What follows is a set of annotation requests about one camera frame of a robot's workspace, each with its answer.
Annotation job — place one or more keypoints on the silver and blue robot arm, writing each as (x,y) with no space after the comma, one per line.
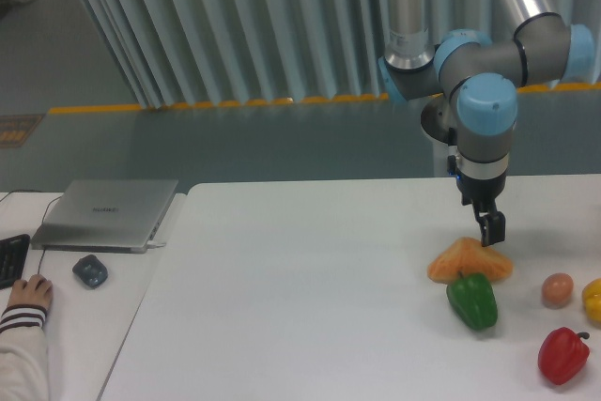
(472,83)

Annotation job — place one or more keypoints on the silver closed laptop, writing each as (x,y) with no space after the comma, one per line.
(106,215)

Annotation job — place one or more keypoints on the red bell pepper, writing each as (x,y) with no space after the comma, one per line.
(562,355)

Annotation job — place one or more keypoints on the black keyboard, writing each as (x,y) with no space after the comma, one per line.
(13,253)

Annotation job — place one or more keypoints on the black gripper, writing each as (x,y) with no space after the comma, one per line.
(482,194)

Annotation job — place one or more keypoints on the yellow bell pepper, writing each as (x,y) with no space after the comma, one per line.
(591,300)

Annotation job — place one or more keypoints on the white folding partition screen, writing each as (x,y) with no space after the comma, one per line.
(214,51)

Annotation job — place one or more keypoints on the orange triangular bread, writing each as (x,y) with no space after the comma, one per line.
(467,256)

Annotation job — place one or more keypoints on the green bell pepper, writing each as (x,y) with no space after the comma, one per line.
(473,300)

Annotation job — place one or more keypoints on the white usb plug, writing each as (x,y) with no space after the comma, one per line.
(154,245)

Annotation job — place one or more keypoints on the person's hand on mouse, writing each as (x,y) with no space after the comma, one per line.
(36,292)

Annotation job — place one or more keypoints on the forearm in white striped sleeve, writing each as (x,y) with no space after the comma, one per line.
(24,354)

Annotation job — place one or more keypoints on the brown egg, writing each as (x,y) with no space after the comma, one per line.
(557,289)

